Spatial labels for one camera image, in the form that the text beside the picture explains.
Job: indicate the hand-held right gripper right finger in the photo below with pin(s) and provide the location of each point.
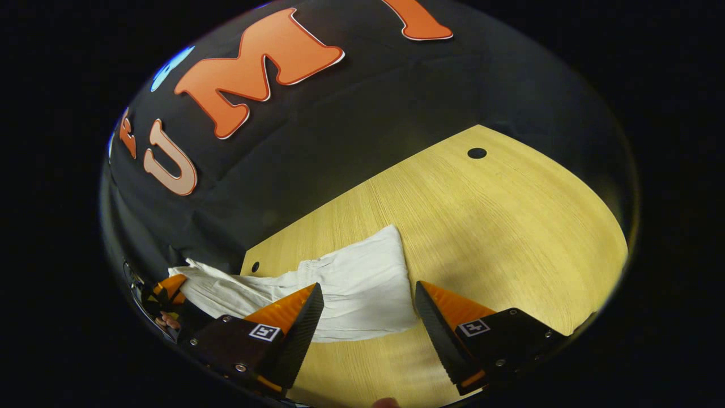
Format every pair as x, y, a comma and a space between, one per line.
442, 334

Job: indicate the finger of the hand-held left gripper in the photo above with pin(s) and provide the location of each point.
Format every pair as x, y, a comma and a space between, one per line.
170, 286

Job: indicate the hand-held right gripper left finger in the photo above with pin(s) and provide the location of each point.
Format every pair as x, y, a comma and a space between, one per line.
300, 334

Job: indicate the white jeans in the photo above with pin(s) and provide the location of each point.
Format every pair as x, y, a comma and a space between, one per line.
362, 283

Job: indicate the black backdrop cloth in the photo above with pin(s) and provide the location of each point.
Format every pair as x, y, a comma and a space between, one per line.
368, 113

